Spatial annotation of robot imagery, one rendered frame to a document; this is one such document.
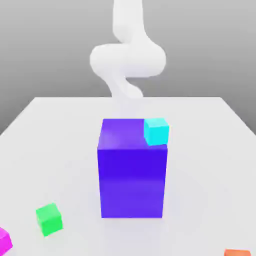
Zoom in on small cyan cube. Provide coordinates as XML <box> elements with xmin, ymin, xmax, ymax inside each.
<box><xmin>143</xmin><ymin>117</ymin><xmax>170</xmax><ymax>146</ymax></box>

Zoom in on small green cube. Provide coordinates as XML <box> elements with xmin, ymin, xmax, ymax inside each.
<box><xmin>35</xmin><ymin>202</ymin><xmax>64</xmax><ymax>237</ymax></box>

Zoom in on small orange cube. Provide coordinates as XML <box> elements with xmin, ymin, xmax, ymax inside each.
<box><xmin>223</xmin><ymin>248</ymin><xmax>252</xmax><ymax>256</ymax></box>

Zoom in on small magenta cube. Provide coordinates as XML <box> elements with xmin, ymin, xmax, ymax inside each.
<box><xmin>0</xmin><ymin>227</ymin><xmax>13</xmax><ymax>256</ymax></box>

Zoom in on large purple box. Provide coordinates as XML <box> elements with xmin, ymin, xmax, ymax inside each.
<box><xmin>97</xmin><ymin>118</ymin><xmax>168</xmax><ymax>219</ymax></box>

